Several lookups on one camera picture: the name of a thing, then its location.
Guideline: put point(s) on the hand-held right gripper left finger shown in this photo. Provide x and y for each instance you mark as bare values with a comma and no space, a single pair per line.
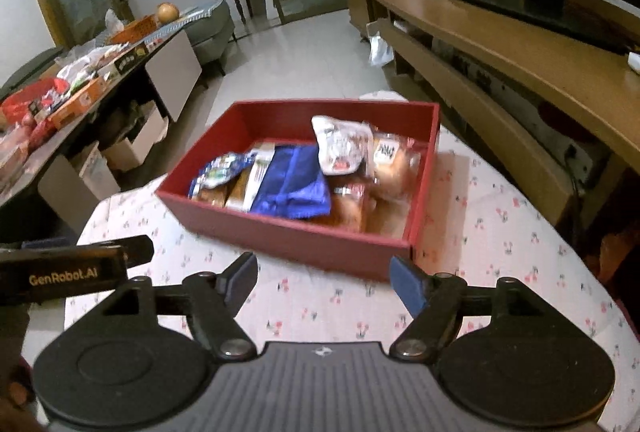
242,282

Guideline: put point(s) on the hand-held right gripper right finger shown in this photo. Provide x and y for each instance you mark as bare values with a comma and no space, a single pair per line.
407,284

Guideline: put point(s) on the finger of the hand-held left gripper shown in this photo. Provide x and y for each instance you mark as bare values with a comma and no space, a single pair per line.
139,252

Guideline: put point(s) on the red cardboard box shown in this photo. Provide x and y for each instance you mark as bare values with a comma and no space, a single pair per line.
300,242

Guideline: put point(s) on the brown cookie packet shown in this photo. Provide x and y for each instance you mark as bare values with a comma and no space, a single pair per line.
212,197

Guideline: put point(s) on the orange bread packet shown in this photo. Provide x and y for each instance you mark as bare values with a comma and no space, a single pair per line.
350,207

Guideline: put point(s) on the blue snack packet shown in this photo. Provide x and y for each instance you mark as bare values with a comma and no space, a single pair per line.
295,182

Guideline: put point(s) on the small blue white packet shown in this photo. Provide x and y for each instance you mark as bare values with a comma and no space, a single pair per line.
220,169

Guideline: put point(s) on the white bun packet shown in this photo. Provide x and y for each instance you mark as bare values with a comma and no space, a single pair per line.
392,167

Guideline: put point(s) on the white packet red label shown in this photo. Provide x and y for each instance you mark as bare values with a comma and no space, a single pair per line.
340,147

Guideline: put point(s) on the person's left hand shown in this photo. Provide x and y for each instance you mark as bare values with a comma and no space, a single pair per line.
17,392

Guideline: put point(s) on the white plastic basket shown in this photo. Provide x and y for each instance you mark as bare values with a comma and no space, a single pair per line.
97,172

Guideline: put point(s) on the cherry print tablecloth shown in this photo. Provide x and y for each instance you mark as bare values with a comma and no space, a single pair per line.
500,252

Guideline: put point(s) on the open storage box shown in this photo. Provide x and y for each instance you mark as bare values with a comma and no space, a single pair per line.
135,147

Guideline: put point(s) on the orange flat carton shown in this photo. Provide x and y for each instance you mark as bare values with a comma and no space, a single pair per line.
80,102

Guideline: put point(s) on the red plastic bag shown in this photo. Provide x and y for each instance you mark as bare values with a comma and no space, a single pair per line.
25,102

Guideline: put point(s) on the dark side table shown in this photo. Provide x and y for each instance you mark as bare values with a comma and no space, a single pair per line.
175,72

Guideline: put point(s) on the long black box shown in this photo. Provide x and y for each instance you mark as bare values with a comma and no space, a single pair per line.
130,58

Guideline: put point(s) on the orange basket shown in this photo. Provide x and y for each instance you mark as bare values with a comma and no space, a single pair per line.
135,28

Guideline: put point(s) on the white power strip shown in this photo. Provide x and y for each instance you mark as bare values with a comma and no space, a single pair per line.
592,157

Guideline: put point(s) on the white plastic bag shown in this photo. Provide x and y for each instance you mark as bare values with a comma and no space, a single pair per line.
112,22

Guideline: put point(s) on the grey sofa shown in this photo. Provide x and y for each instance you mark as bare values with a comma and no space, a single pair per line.
215,32

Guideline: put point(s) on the silver foil bag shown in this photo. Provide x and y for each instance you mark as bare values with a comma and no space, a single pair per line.
380,52

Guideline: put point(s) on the yellow pomelo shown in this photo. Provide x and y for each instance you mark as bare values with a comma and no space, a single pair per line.
167,13

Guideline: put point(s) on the wooden television cabinet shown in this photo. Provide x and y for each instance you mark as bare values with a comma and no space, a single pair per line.
500,32

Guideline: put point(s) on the white power adapter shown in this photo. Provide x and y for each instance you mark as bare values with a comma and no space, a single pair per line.
635,62

